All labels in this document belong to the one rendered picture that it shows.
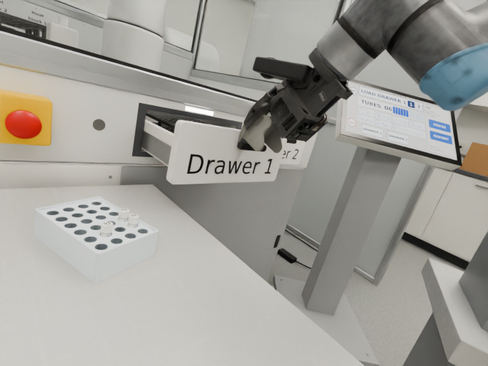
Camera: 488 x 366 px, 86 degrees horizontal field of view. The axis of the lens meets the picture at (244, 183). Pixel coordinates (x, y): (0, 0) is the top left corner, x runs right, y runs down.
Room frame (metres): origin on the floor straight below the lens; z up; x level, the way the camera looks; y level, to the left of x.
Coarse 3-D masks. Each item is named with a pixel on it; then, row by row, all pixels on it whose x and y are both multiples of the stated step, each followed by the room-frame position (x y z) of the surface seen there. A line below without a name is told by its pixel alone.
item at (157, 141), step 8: (152, 120) 0.76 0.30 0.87; (144, 128) 0.56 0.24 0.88; (152, 128) 0.53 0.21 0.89; (160, 128) 0.52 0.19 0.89; (144, 136) 0.55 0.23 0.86; (152, 136) 0.52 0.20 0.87; (160, 136) 0.50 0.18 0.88; (168, 136) 0.48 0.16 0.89; (144, 144) 0.54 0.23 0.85; (152, 144) 0.52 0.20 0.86; (160, 144) 0.50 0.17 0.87; (168, 144) 0.48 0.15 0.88; (152, 152) 0.51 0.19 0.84; (160, 152) 0.49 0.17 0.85; (168, 152) 0.47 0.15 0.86; (160, 160) 0.49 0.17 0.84; (168, 160) 0.47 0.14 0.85
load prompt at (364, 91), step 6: (360, 90) 1.24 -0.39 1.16; (366, 90) 1.25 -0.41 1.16; (372, 90) 1.26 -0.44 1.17; (366, 96) 1.23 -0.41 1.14; (372, 96) 1.23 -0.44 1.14; (378, 96) 1.24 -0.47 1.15; (384, 96) 1.25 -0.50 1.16; (390, 96) 1.26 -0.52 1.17; (396, 96) 1.27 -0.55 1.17; (390, 102) 1.23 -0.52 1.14; (396, 102) 1.24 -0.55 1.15; (402, 102) 1.25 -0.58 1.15; (408, 102) 1.26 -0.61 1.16; (414, 102) 1.26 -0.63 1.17; (420, 102) 1.27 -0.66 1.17; (414, 108) 1.24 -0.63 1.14; (420, 108) 1.25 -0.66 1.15
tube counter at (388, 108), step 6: (384, 108) 1.21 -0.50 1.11; (390, 108) 1.21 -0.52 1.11; (396, 108) 1.22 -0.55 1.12; (402, 108) 1.23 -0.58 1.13; (396, 114) 1.20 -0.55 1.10; (402, 114) 1.21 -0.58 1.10; (408, 114) 1.21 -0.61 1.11; (414, 114) 1.22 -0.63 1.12; (420, 114) 1.23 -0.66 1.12; (420, 120) 1.21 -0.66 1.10
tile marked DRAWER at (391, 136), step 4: (388, 132) 1.13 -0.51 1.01; (392, 132) 1.13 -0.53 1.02; (388, 136) 1.12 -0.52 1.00; (392, 136) 1.12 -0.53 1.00; (396, 136) 1.13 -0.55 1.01; (400, 136) 1.13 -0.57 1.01; (404, 136) 1.14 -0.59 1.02; (408, 136) 1.14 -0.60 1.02; (392, 140) 1.11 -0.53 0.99; (396, 140) 1.11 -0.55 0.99; (400, 140) 1.12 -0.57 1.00; (404, 140) 1.12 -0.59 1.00; (408, 140) 1.13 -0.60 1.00; (404, 144) 1.11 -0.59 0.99; (408, 144) 1.11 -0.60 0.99
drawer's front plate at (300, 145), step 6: (288, 144) 0.90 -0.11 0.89; (294, 144) 0.92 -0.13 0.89; (300, 144) 0.95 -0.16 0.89; (288, 150) 0.91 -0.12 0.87; (294, 150) 0.93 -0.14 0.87; (300, 150) 0.96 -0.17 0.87; (282, 156) 0.89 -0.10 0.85; (288, 156) 0.91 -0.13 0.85; (300, 156) 0.97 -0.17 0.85; (282, 162) 0.90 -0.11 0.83; (288, 162) 0.92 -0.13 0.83; (294, 162) 0.95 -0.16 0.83
